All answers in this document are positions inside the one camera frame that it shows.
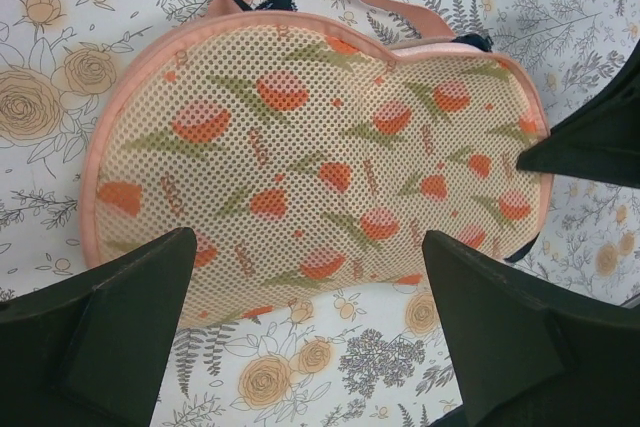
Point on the floral patterned table mat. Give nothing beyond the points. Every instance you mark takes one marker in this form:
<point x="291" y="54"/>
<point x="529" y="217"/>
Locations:
<point x="364" y="356"/>

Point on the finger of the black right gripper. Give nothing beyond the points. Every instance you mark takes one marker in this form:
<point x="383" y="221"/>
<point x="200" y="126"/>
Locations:
<point x="599" y="141"/>

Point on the peach floral mesh laundry bag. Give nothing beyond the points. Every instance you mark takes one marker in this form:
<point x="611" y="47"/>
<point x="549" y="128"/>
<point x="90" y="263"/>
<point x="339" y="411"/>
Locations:
<point x="307" y="157"/>

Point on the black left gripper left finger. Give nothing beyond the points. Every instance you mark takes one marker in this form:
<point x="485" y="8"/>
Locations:
<point x="92" y="350"/>

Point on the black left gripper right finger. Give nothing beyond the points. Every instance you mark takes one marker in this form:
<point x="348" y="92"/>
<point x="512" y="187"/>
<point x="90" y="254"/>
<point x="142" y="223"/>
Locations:
<point x="526" y="352"/>

